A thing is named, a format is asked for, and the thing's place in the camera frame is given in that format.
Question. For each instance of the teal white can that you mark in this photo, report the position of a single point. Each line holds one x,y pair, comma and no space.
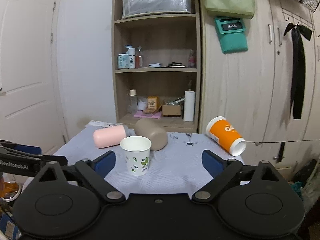
123,61

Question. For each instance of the clear plastic storage box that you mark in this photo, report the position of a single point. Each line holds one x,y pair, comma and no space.
136,8

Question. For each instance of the pink small bottle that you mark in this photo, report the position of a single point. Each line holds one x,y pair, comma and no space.
192,59

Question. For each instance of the lavender patterned tablecloth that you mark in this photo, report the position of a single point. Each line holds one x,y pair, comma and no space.
177,168

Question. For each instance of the small white cup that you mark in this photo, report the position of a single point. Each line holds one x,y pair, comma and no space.
142,104

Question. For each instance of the black ribbon bow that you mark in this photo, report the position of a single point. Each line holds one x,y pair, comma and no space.
299,67

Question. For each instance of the orange paper cup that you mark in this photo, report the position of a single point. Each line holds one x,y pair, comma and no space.
224,134

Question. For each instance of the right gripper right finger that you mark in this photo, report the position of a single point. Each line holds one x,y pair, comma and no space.
222,172

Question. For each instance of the pink cup grey band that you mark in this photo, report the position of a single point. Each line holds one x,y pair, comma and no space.
111,136

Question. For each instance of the small cardboard box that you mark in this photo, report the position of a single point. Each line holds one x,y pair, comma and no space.
171,110

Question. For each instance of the clear bottle beige cap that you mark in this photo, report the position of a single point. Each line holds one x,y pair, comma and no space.
133,101

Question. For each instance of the white paper towel roll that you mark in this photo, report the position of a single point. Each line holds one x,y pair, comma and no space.
189,106

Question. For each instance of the white blue spray bottle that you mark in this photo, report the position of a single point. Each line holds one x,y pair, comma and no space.
131,54

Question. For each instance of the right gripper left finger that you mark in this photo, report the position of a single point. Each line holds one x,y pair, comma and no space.
93,173

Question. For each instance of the white floral paper cup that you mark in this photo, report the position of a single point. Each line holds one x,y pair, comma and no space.
137,154

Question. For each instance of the taupe plastic cup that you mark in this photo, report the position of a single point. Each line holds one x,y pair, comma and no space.
151,130

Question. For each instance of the teal Redmi pouch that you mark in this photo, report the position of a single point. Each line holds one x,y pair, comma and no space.
231,34

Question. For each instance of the orange floral box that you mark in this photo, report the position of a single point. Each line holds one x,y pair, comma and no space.
153,102

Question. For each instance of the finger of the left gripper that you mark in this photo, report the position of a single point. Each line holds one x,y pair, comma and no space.
53,158

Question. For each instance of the light wood wardrobe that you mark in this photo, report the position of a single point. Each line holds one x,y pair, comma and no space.
251,88

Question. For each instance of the red liquid bottle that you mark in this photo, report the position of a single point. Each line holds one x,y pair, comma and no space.
139,58

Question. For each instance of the pink flat box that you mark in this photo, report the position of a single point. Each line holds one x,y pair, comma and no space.
141,114

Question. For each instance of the white door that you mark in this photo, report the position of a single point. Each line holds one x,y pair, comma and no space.
31,111

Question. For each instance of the wooden bookshelf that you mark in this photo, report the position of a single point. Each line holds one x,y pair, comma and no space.
166,41

